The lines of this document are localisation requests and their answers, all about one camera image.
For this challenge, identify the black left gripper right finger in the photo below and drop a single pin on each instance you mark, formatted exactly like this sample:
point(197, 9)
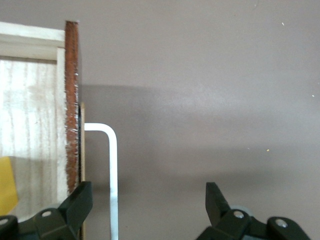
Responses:
point(216, 205)

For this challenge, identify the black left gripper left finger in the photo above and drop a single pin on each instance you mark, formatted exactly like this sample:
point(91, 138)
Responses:
point(75, 207)

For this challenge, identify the yellow block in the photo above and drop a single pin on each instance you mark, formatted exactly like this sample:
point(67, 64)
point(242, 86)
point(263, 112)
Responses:
point(7, 185)

